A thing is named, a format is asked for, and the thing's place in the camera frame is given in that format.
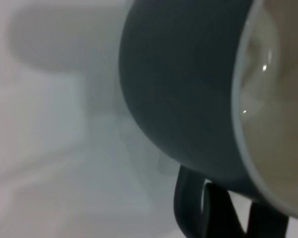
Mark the dark blue ceramic mug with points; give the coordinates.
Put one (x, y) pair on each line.
(178, 86)

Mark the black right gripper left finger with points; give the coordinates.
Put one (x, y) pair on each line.
(221, 213)

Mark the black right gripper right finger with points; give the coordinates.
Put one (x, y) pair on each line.
(265, 220)

